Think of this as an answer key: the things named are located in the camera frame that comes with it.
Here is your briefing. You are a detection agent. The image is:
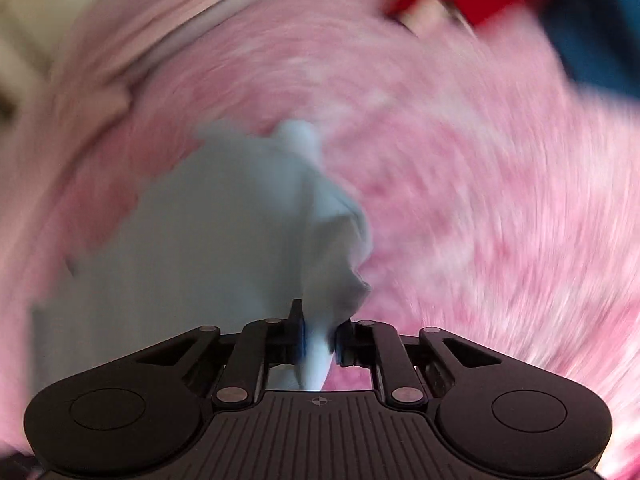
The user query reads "pink floral blanket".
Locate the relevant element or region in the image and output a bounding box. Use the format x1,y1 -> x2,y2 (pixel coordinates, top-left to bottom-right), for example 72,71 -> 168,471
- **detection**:
0,0 -> 640,480

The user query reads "blue sweater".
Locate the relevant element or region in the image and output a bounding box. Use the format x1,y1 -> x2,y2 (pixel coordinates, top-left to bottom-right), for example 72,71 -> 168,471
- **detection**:
542,0 -> 640,96

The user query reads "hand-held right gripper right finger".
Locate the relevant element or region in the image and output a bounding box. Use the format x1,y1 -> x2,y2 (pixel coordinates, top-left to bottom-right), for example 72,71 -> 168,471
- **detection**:
335,319 -> 503,406

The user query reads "light blue sweatshirt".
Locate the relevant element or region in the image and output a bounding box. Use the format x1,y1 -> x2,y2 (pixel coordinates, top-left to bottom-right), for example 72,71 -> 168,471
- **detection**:
32,119 -> 373,391

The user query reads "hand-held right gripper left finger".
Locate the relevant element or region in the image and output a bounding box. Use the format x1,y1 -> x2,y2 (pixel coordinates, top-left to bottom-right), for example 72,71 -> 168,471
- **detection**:
135,299 -> 307,406

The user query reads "lilac pillow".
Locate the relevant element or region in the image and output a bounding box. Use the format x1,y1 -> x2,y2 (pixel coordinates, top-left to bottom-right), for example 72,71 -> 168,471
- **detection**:
0,0 -> 301,126

